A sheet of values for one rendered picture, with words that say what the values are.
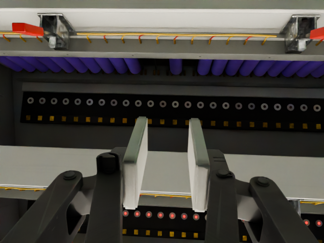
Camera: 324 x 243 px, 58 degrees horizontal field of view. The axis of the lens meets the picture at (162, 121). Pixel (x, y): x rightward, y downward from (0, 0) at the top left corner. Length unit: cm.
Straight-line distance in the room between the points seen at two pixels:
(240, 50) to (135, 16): 13
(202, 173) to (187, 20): 21
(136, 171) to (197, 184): 3
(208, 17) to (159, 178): 18
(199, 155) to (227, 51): 22
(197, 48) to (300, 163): 17
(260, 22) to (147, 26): 12
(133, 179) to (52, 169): 21
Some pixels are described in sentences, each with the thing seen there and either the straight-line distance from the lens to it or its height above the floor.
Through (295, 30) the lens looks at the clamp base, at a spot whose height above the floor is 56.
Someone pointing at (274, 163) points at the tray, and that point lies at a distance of 35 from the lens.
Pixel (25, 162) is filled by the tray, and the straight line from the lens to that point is 38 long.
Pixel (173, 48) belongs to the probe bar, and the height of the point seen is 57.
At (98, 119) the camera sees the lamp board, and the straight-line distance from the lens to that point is 49.
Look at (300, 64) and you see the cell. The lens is 42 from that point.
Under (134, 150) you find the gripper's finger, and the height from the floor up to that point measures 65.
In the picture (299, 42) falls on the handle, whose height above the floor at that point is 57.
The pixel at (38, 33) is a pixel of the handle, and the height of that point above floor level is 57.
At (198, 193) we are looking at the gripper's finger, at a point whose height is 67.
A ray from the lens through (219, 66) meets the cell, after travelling 41.
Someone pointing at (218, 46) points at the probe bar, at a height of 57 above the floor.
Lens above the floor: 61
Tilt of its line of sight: 8 degrees up
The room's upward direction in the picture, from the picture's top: 179 degrees counter-clockwise
